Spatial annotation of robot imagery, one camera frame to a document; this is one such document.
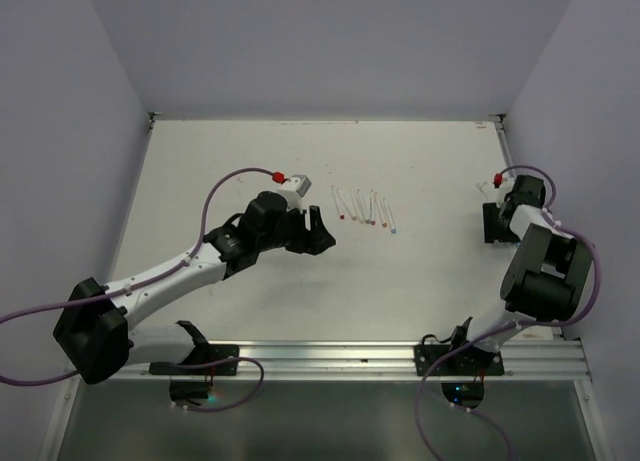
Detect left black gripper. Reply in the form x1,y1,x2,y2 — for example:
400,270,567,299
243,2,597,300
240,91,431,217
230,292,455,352
257,203,335,255

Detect aluminium front rail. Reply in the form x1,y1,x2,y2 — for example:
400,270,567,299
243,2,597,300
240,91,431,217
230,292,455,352
62,338,594,382

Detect white pen magenta tip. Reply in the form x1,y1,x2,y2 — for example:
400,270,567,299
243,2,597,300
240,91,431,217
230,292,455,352
369,190,376,226

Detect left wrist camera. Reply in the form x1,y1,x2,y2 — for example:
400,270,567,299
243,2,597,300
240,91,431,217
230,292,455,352
276,175,312,212

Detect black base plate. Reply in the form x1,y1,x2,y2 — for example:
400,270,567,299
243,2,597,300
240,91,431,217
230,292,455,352
149,344,240,376
413,343,505,377

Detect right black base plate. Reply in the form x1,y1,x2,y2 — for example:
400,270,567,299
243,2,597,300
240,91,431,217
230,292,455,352
413,343,505,377

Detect white pen grey tip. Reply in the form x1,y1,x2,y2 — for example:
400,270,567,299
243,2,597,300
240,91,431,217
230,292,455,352
356,189,370,225

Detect white pen light blue tip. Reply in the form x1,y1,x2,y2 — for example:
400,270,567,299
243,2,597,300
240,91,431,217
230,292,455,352
382,198,397,234

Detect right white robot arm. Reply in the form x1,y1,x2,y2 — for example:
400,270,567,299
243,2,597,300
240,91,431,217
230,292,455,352
445,172,593,374

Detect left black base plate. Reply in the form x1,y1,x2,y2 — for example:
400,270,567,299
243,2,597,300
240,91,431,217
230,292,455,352
149,344,240,376

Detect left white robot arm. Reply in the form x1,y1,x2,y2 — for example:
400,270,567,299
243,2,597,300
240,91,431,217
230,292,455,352
53,191,336,385

